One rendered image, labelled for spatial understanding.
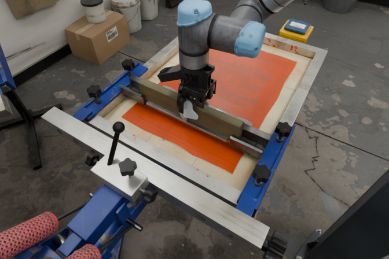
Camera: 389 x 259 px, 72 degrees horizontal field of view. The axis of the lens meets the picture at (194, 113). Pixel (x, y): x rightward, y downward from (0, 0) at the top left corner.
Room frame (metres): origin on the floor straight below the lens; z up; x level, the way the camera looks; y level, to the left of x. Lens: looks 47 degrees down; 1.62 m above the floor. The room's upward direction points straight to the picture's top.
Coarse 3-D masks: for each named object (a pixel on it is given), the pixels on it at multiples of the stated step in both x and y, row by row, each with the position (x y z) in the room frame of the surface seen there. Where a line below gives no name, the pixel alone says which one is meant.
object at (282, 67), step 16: (256, 64) 0.88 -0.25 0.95; (272, 64) 0.88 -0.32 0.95; (288, 64) 0.88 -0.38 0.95; (272, 80) 0.78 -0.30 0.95; (272, 96) 0.70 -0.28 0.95; (240, 112) 0.62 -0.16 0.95; (256, 112) 0.62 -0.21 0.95; (192, 128) 0.55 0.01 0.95; (176, 144) 0.49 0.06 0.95; (192, 144) 0.49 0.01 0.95; (208, 144) 0.49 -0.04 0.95; (224, 144) 0.49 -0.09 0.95; (208, 160) 0.43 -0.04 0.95; (224, 160) 0.43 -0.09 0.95
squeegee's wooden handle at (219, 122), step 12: (144, 84) 0.64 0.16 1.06; (156, 84) 0.64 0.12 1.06; (156, 96) 0.61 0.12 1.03; (168, 96) 0.59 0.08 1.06; (168, 108) 0.59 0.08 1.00; (204, 108) 0.54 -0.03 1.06; (192, 120) 0.55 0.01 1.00; (204, 120) 0.52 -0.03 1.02; (216, 120) 0.50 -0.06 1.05; (228, 120) 0.49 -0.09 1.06; (240, 120) 0.49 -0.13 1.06; (228, 132) 0.48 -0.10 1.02; (240, 132) 0.47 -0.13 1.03
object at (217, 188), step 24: (168, 48) 0.95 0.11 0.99; (288, 48) 0.98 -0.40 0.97; (312, 48) 0.95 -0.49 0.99; (312, 72) 0.79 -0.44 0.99; (120, 96) 0.67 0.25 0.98; (96, 120) 0.55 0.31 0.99; (288, 120) 0.55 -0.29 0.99; (144, 144) 0.46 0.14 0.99; (168, 168) 0.39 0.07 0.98; (192, 168) 0.38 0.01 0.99; (216, 192) 0.31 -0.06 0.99; (240, 192) 0.31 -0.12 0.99
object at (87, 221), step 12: (108, 192) 0.29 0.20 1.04; (96, 204) 0.26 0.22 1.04; (108, 204) 0.26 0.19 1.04; (120, 204) 0.27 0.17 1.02; (84, 216) 0.23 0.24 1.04; (96, 216) 0.23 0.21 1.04; (108, 216) 0.23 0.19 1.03; (72, 228) 0.21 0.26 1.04; (84, 228) 0.21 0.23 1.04; (96, 228) 0.21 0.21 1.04; (84, 240) 0.19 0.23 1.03; (96, 240) 0.19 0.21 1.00
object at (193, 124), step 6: (150, 102) 0.63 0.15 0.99; (156, 108) 0.60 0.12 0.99; (162, 108) 0.60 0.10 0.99; (168, 114) 0.58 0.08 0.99; (174, 114) 0.57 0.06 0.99; (180, 120) 0.55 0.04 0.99; (192, 126) 0.53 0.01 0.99; (198, 126) 0.52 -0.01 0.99; (210, 132) 0.50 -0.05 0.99; (216, 132) 0.50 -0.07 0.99; (222, 138) 0.48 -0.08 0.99
